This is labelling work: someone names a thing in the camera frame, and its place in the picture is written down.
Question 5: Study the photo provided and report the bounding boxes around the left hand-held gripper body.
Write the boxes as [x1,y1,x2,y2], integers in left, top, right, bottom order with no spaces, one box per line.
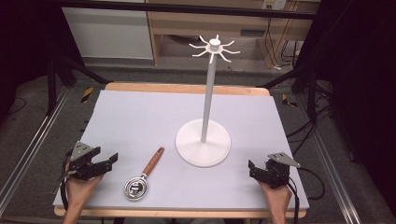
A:
[65,141,96,182]

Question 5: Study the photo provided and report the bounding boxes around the wooden table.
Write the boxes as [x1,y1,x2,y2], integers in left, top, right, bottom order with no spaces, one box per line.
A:
[52,81,308,219]

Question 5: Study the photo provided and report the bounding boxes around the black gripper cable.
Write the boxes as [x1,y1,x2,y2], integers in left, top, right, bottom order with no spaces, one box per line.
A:
[287,166,327,224]
[60,151,72,211]

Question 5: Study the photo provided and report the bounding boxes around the person's left hand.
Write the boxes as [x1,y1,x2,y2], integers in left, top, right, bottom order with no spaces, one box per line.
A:
[64,162,106,213]

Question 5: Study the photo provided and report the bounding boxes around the metal spoon with wooden handle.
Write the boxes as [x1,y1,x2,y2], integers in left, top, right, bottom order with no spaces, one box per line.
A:
[123,146,165,202]

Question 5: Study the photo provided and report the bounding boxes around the black hanging cables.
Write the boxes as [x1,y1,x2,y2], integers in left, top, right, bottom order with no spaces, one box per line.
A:
[263,17,301,71]

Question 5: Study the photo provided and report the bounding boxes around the wooden desk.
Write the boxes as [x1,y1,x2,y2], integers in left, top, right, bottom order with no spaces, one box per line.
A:
[145,0,322,70]

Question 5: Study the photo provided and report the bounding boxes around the white power strip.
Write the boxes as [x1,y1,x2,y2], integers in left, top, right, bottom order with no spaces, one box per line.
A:
[262,0,287,10]

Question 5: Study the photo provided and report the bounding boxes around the black and yellow floor tape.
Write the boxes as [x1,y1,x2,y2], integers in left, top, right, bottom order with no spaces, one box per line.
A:
[281,92,299,108]
[80,86,94,104]

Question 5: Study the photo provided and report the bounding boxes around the white cabinet panel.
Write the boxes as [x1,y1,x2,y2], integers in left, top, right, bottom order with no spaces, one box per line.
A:
[61,7,154,61]

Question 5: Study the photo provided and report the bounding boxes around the pale lilac table mat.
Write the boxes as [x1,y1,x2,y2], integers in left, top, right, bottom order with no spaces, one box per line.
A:
[52,90,310,210]

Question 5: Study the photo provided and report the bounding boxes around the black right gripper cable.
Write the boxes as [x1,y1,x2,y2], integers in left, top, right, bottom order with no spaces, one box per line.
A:
[287,166,327,224]

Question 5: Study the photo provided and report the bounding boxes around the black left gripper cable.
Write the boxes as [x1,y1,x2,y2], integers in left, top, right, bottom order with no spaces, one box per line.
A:
[60,151,72,211]

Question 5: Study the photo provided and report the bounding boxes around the metal floor rail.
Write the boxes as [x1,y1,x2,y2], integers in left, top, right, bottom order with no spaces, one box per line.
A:
[295,92,362,224]
[0,86,72,217]

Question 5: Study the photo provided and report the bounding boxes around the black metal stand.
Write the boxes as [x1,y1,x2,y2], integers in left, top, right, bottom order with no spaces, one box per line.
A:
[46,55,110,117]
[256,66,319,120]

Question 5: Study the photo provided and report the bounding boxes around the person's right hand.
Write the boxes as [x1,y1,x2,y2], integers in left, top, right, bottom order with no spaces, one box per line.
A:
[257,180,293,217]

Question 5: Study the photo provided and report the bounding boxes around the black overhead frame bar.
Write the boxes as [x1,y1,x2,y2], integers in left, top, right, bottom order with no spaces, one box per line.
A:
[60,0,316,21]

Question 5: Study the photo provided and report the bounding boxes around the white hook rack stand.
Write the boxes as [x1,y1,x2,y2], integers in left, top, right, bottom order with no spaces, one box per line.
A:
[175,34,242,168]

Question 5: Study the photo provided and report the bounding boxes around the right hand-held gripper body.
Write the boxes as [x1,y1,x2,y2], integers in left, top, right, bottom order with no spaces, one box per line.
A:
[263,151,302,189]

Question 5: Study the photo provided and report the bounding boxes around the black floor cables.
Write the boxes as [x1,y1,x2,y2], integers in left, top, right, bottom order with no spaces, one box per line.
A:
[285,102,334,157]

